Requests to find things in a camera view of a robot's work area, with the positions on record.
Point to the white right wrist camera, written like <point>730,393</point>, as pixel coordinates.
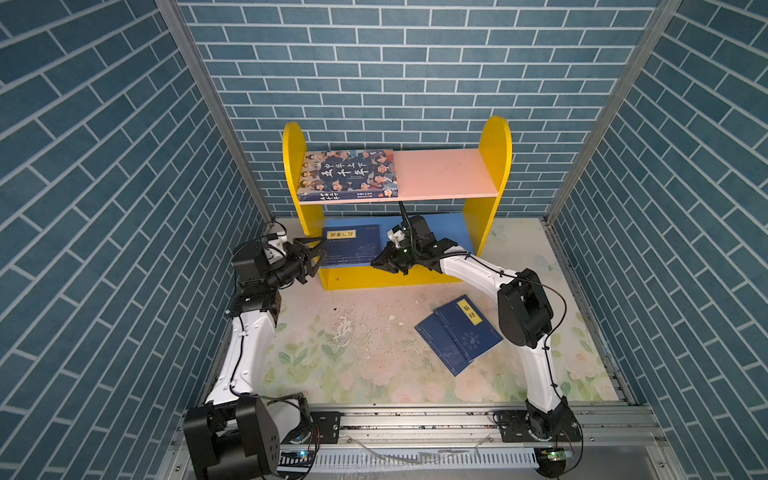
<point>398,236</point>

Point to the yellow pink blue bookshelf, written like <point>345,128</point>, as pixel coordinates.
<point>476,176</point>

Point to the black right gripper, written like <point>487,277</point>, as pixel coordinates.
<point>388,262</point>

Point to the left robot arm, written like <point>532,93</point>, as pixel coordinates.
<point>237,432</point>

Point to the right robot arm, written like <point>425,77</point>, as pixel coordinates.
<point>524,314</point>

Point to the navy book yellow label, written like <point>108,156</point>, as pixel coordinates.
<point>472,333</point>

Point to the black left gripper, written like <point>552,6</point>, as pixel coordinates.
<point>301,260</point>

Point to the colourful illustrated history book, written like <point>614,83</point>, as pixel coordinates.
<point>348,175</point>

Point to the aluminium frame rail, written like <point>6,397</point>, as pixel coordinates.
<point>481,441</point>

